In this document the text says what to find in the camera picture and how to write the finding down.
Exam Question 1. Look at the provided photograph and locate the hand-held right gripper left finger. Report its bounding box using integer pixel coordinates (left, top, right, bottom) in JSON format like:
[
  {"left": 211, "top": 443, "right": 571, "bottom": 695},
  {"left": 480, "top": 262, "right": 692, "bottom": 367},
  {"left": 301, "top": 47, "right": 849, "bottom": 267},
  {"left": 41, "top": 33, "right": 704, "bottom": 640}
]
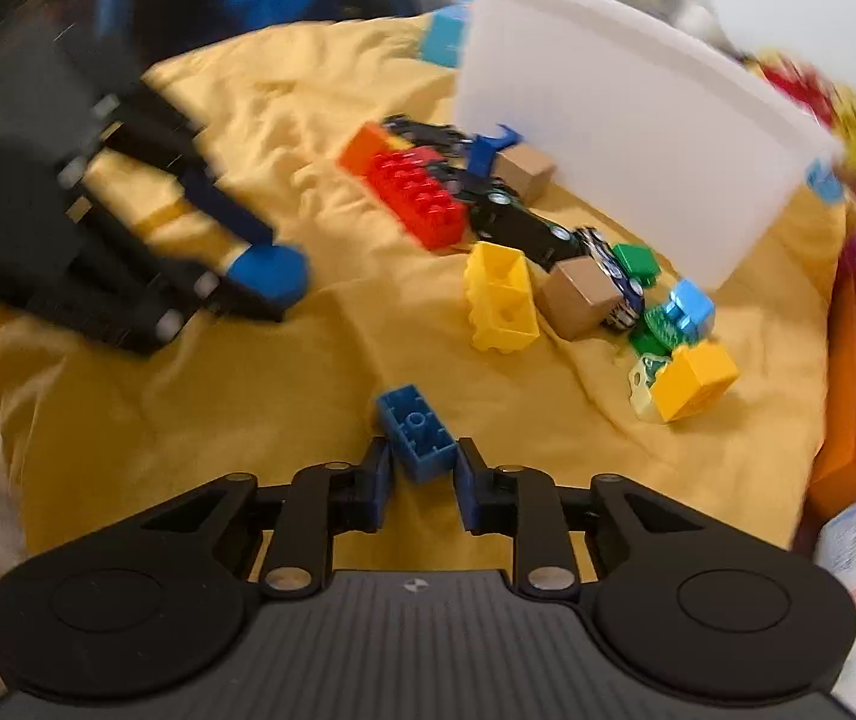
[{"left": 146, "top": 435, "right": 394, "bottom": 601}]

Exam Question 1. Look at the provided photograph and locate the blue plastic toy clip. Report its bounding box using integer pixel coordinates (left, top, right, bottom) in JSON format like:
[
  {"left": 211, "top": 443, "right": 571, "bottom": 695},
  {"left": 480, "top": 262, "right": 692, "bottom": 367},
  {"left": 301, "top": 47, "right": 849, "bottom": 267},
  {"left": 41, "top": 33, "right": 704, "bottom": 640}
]
[{"left": 465, "top": 124, "right": 525, "bottom": 177}]

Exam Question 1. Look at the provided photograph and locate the large light blue toy brick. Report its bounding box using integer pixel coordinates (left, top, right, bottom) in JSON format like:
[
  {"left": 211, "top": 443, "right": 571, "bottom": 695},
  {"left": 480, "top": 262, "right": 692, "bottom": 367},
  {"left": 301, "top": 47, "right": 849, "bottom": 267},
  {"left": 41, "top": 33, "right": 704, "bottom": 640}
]
[{"left": 419, "top": 4, "right": 474, "bottom": 70}]

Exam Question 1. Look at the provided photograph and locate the pale frog print toy tile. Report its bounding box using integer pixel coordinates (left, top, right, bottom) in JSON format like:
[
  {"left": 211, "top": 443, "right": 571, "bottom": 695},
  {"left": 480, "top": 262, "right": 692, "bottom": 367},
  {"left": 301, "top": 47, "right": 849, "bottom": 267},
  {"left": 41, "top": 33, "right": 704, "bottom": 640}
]
[{"left": 627, "top": 354, "right": 671, "bottom": 421}]

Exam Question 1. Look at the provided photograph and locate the long yellow toy brick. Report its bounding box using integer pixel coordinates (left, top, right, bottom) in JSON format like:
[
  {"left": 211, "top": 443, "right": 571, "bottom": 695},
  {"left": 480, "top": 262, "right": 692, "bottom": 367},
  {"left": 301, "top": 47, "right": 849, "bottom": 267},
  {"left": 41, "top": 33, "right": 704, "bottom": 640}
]
[{"left": 464, "top": 241, "right": 540, "bottom": 353}]

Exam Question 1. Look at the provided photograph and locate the orange toy brick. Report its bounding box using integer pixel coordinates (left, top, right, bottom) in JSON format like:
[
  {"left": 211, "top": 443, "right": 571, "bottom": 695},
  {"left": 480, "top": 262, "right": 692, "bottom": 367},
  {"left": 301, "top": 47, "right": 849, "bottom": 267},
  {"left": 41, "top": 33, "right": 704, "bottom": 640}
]
[{"left": 338, "top": 122, "right": 399, "bottom": 177}]

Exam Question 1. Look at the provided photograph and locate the green toy brick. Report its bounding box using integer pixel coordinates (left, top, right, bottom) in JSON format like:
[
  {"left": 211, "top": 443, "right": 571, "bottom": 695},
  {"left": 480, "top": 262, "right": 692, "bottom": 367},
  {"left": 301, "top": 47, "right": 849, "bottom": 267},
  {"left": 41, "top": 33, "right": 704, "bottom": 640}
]
[
  {"left": 629, "top": 304, "right": 680, "bottom": 359},
  {"left": 612, "top": 242, "right": 662, "bottom": 287}
]

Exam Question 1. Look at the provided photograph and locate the shiny light blue toy brick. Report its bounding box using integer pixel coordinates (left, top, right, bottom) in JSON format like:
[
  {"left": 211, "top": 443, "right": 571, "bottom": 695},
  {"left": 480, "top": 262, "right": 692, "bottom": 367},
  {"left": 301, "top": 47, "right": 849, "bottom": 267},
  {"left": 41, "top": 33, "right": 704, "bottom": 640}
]
[{"left": 668, "top": 279, "right": 718, "bottom": 342}]

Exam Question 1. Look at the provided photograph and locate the small light blue toy brick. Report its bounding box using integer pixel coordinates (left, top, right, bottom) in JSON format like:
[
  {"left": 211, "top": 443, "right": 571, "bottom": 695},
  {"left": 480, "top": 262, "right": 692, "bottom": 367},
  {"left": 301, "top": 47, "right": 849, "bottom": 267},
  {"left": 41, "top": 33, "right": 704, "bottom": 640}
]
[{"left": 805, "top": 159, "right": 847, "bottom": 205}]

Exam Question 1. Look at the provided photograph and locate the wooden cube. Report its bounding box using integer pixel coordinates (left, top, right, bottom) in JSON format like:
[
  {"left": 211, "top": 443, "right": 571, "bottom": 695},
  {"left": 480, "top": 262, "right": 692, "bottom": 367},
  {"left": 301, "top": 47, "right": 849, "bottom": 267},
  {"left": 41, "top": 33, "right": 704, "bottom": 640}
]
[
  {"left": 537, "top": 255, "right": 624, "bottom": 342},
  {"left": 494, "top": 142, "right": 558, "bottom": 203}
]

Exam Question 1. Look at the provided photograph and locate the large red toy brick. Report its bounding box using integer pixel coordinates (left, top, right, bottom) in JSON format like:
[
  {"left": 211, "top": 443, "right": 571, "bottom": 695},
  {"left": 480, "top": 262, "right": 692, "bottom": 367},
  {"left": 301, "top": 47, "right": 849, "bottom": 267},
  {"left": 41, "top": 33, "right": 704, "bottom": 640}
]
[{"left": 364, "top": 148, "right": 470, "bottom": 252}]

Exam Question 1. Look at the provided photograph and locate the square yellow toy brick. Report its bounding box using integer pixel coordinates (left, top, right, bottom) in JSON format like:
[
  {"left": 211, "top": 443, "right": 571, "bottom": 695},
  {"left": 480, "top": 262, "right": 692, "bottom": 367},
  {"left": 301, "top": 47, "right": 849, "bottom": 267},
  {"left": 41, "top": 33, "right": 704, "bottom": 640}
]
[{"left": 649, "top": 343, "right": 742, "bottom": 422}]

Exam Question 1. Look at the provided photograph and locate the blue and white toy car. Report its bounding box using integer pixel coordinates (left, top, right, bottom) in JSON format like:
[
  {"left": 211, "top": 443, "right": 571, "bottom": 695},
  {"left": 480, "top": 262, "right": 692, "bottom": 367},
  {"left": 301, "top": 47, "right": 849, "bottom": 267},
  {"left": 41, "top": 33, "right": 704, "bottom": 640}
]
[{"left": 578, "top": 225, "right": 647, "bottom": 332}]

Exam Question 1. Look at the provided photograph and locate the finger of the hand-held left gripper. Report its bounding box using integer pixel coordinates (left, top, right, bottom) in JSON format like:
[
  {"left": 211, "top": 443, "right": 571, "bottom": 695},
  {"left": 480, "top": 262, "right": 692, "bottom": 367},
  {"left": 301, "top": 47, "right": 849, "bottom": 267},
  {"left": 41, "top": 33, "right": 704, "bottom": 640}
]
[
  {"left": 55, "top": 85, "right": 279, "bottom": 246},
  {"left": 21, "top": 197, "right": 288, "bottom": 356}
]

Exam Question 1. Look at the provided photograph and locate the black toy car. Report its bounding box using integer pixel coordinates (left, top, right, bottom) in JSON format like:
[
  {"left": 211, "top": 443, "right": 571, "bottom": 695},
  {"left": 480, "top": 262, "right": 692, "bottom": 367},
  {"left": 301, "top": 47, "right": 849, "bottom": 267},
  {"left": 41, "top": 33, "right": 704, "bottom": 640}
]
[
  {"left": 465, "top": 176, "right": 586, "bottom": 271},
  {"left": 383, "top": 114, "right": 474, "bottom": 160}
]

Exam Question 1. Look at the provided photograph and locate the yellow cloth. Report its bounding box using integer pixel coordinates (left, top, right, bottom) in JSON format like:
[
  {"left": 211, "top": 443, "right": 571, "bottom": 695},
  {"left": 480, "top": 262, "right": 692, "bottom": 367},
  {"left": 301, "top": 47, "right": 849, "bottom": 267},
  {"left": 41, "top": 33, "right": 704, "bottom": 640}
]
[{"left": 0, "top": 11, "right": 849, "bottom": 563}]

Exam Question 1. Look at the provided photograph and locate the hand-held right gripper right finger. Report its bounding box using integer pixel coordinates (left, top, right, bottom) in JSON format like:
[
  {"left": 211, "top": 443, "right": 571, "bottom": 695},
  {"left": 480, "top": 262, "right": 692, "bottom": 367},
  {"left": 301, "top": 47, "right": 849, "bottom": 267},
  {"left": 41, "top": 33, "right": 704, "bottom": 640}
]
[{"left": 453, "top": 435, "right": 701, "bottom": 596}]

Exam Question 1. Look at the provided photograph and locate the blue round toy block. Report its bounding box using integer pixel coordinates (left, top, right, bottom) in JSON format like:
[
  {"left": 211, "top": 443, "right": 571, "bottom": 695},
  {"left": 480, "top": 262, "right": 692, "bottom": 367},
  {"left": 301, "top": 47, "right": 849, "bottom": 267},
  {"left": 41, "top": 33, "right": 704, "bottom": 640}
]
[{"left": 224, "top": 240, "right": 310, "bottom": 316}]

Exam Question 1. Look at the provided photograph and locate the white plastic bin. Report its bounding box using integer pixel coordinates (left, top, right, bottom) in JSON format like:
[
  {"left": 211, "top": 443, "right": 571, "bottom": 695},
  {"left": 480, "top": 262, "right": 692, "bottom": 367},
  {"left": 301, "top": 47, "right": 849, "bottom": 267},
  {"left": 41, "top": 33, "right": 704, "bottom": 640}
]
[{"left": 454, "top": 0, "right": 845, "bottom": 291}]

